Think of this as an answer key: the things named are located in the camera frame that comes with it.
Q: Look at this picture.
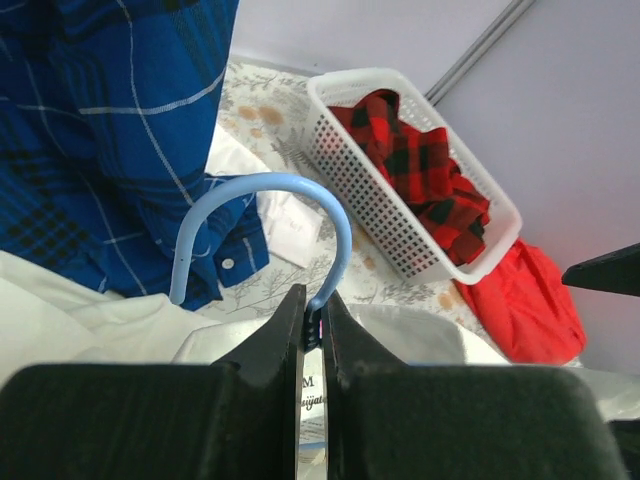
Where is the white long-sleeve shirt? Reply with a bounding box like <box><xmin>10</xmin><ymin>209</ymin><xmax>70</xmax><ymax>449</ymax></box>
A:
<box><xmin>1</xmin><ymin>252</ymin><xmax>639</xmax><ymax>479</ymax></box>

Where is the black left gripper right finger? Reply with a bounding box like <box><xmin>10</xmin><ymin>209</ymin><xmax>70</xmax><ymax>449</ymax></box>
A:
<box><xmin>321</xmin><ymin>294</ymin><xmax>627</xmax><ymax>479</ymax></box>

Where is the red cloth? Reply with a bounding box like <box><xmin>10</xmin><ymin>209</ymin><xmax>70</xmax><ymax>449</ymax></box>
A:
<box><xmin>455</xmin><ymin>239</ymin><xmax>587</xmax><ymax>365</ymax></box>

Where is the red black plaid shirt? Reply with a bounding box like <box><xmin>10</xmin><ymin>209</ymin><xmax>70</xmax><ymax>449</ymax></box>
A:
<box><xmin>329</xmin><ymin>89</ymin><xmax>490</xmax><ymax>266</ymax></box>

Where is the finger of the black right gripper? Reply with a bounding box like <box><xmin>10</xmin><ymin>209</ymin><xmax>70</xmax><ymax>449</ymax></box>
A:
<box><xmin>562</xmin><ymin>244</ymin><xmax>640</xmax><ymax>295</ymax></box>

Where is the blue hanger of white shirt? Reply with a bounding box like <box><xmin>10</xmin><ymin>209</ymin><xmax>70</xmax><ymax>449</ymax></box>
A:
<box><xmin>169</xmin><ymin>171</ymin><xmax>354</xmax><ymax>351</ymax></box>

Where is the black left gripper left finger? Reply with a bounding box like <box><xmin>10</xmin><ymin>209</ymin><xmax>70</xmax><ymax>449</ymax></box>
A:
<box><xmin>1</xmin><ymin>284</ymin><xmax>306</xmax><ymax>479</ymax></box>

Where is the white plastic basket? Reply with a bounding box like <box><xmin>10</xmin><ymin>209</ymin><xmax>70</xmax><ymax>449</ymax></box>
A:
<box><xmin>302</xmin><ymin>68</ymin><xmax>522</xmax><ymax>285</ymax></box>

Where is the floral table cover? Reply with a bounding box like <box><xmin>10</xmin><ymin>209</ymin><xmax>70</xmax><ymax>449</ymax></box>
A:
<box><xmin>200</xmin><ymin>57</ymin><xmax>488</xmax><ymax>339</ymax></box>

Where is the blue plaid shirt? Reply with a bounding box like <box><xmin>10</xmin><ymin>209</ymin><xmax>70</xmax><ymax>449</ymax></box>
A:
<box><xmin>1</xmin><ymin>1</ymin><xmax>238</xmax><ymax>297</ymax></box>

